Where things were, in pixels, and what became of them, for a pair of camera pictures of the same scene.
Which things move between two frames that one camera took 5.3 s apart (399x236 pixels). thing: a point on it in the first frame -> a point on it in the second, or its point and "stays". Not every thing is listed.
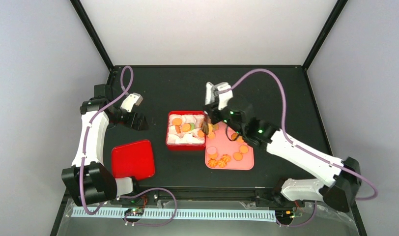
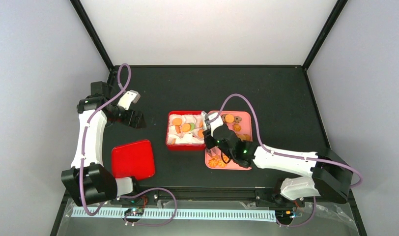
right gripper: [210, 109] -> [208, 143]
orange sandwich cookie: [185, 127] stays
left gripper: [137, 125] stays
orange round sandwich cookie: [177, 121] stays
